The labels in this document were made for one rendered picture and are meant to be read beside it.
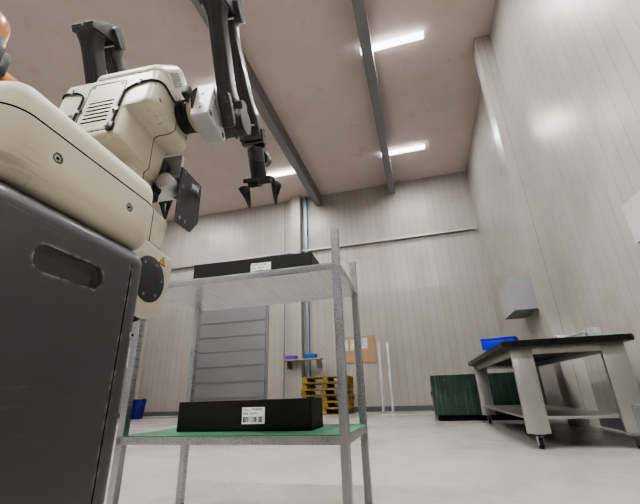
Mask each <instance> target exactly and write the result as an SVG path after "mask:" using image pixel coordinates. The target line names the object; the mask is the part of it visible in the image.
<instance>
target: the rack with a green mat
mask: <svg viewBox="0 0 640 504"><path fill-rule="evenodd" d="M330 237H331V259H332V263H324V264H316V265H307V266H299V267H290V268H282V269H273V270H265V271H257V272H248V273H240V274H231V275H223V276H214V277H206V278H197V279H189V280H181V281H172V282H169V283H168V288H167V292H166V297H165V301H168V302H171V303H174V304H177V305H180V306H182V307H185V308H188V309H191V310H194V317H193V327H192V337H191V347H190V357H189V367H188V377H187V388H186V398H185V402H193V400H194V389H195V378H196V367H197V356H198V345H199V334H200V323H201V312H202V311H209V310H219V309H230V308H241V307H251V306H262V305H272V304H283V303H293V302H304V301H314V300H325V299H333V303H334V324H335V346H336V368H337V390H338V412H339V424H323V427H321V428H318V429H315V430H312V431H246V432H177V427H176V428H170V429H163V430H156V431H150V432H143V433H136V434H130V435H128V434H129V427H130V421H131V414H132V407H133V400H134V394H135V387H136V380H137V373H138V366H139V360H140V353H141V346H142V339H143V333H144V326H145V319H140V320H138V321H135V323H134V330H133V332H134V338H132V342H131V348H130V355H129V361H128V367H127V374H126V380H125V386H124V393H123V399H122V405H121V412H120V418H119V424H118V431H117V437H116V443H115V450H114V456H113V462H112V469H111V475H110V481H109V488H108V494H107V500H106V504H118V502H119V495H120V488H121V482H122V475H123V468H124V461H125V454H126V448H127V445H181V448H180V458H179V469H178V479H177V489H176V499H175V504H184V499H185V488H186V477H187V466H188V455H189V445H340V455H341V477H342V499H343V504H354V499H353V481H352V463H351V445H350V444H351V443H352V442H353V441H355V440H356V439H358V438H359V437H360V438H361V454H362V469H363V484H364V500H365V504H373V496H372V483H371V469H370V455H369V441H368V426H367V413H366V399H365V385H364V371H363V357H362V344H361V330H360V316H359V302H358V288H357V274H356V262H355V261H349V268H350V279H349V277H348V275H347V274H346V272H345V271H344V269H343V268H342V266H341V264H340V246H339V229H338V227H331V228H330ZM346 297H351V299H352V315H353V330H354V346H355V361H356V376H357V392H358V407H359V423H360V424H349V408H348V390H347V372H346V354H345V336H344V318H343V300H342V298H346Z"/></svg>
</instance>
